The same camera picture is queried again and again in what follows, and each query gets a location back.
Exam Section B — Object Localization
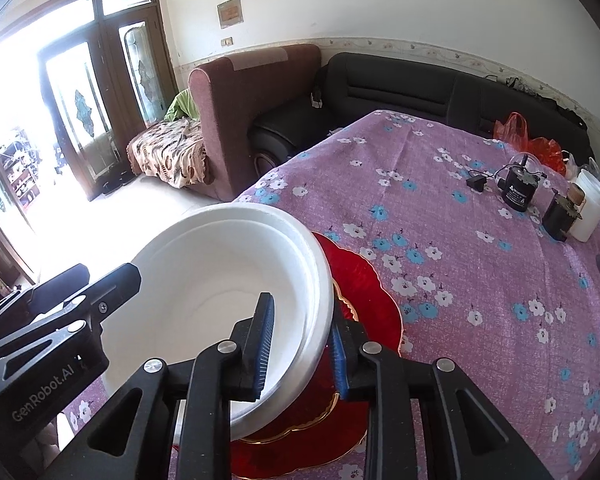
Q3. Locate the small black power adapter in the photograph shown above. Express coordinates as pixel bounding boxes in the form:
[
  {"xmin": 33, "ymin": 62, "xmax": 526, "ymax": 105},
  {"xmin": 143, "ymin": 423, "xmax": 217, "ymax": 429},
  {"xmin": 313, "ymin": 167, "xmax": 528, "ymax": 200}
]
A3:
[{"xmin": 466, "ymin": 174, "xmax": 488, "ymax": 193}]

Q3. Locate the small red gold-rimmed plate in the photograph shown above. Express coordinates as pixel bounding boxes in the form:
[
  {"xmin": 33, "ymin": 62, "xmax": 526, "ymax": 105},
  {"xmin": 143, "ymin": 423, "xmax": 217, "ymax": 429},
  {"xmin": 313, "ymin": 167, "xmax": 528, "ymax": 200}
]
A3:
[{"xmin": 239, "ymin": 278, "xmax": 354, "ymax": 444}]

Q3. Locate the small framed wall plaque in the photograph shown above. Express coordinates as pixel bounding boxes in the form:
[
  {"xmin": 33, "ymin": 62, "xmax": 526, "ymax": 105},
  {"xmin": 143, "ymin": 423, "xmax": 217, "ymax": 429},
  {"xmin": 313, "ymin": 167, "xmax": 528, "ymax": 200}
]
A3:
[{"xmin": 216, "ymin": 0, "xmax": 244, "ymax": 29}]

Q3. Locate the black motor with label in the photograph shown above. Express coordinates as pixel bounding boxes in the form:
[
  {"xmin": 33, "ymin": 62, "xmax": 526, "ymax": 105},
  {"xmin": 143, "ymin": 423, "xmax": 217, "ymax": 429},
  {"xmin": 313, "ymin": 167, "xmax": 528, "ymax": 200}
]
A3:
[{"xmin": 498, "ymin": 156, "xmax": 546, "ymax": 212}]

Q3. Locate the large red scalloped plate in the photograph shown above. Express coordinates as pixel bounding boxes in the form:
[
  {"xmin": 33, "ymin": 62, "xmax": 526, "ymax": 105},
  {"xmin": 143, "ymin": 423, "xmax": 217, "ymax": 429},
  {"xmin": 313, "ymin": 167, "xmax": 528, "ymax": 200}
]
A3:
[{"xmin": 230, "ymin": 234, "xmax": 402, "ymax": 479}]

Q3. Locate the brown patterned blanket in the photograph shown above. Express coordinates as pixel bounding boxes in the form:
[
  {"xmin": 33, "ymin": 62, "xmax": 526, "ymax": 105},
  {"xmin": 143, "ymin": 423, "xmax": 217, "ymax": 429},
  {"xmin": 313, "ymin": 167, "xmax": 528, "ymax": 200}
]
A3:
[{"xmin": 126, "ymin": 117, "xmax": 213, "ymax": 188}]

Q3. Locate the maroon armchair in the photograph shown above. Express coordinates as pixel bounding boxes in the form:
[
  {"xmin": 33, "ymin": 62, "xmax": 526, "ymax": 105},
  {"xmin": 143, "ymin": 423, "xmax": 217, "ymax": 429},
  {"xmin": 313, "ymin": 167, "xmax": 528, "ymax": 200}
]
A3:
[{"xmin": 188, "ymin": 44, "xmax": 322, "ymax": 202}]

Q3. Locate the clear plastic bag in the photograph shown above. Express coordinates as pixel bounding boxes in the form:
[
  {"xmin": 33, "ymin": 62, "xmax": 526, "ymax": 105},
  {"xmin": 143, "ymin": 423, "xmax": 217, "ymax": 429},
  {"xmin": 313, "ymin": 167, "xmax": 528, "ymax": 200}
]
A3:
[{"xmin": 564, "ymin": 150, "xmax": 600, "ymax": 181}]

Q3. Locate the white foam bowl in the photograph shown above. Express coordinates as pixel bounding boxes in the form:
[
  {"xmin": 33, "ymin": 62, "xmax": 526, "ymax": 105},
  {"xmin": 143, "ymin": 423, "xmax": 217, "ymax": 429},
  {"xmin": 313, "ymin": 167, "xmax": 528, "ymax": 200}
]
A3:
[{"xmin": 102, "ymin": 203, "xmax": 334, "ymax": 439}]

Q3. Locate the black leather sofa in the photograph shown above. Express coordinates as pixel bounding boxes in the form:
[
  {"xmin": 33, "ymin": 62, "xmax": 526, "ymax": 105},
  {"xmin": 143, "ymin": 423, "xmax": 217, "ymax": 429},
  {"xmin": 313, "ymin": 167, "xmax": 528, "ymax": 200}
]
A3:
[{"xmin": 248, "ymin": 53, "xmax": 594, "ymax": 177}]

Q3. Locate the green cloth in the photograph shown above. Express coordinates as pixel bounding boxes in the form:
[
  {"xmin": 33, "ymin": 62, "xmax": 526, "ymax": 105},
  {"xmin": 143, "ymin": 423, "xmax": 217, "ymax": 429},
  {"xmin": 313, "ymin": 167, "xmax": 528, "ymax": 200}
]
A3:
[{"xmin": 163, "ymin": 89, "xmax": 200, "ymax": 122}]

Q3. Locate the purple floral tablecloth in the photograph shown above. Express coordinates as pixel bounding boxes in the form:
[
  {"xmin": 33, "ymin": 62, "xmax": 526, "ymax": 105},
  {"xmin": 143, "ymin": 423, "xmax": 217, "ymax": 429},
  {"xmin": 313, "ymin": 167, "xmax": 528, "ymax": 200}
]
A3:
[{"xmin": 59, "ymin": 108, "xmax": 600, "ymax": 480}]

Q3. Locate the white plastic jar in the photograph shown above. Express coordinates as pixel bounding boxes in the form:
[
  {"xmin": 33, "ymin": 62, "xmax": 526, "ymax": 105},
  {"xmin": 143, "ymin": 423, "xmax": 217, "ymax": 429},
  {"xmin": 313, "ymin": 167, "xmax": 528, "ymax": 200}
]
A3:
[{"xmin": 569, "ymin": 169, "xmax": 600, "ymax": 243}]

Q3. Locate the wooden glass door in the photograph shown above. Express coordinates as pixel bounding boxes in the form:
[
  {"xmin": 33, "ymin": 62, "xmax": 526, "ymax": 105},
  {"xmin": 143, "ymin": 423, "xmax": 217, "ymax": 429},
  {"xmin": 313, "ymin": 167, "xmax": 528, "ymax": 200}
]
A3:
[{"xmin": 34, "ymin": 0, "xmax": 176, "ymax": 200}]

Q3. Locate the red plastic bag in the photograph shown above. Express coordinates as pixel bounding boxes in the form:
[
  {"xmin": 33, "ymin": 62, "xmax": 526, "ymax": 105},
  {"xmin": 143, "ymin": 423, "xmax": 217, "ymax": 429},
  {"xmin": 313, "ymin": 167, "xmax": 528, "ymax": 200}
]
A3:
[{"xmin": 493, "ymin": 112, "xmax": 566, "ymax": 177}]

